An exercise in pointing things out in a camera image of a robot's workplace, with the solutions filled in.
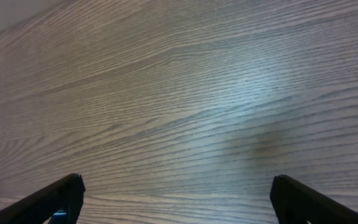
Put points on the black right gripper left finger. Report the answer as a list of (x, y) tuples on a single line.
[(59, 202)]

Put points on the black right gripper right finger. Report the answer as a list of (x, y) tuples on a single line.
[(296, 203)]

